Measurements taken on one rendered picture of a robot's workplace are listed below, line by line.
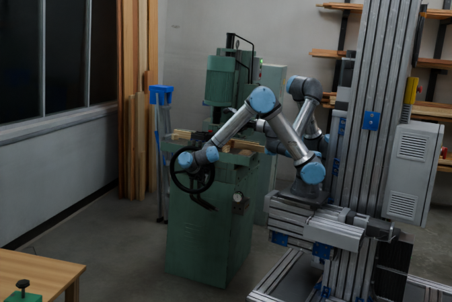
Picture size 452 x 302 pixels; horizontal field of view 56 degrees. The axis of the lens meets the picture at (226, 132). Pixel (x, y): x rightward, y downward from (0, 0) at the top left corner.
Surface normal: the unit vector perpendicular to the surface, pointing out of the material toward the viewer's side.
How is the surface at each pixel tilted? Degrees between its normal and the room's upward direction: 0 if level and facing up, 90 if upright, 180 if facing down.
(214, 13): 90
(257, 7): 90
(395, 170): 90
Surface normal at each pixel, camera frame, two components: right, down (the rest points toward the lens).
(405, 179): -0.47, 0.14
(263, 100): -0.15, 0.08
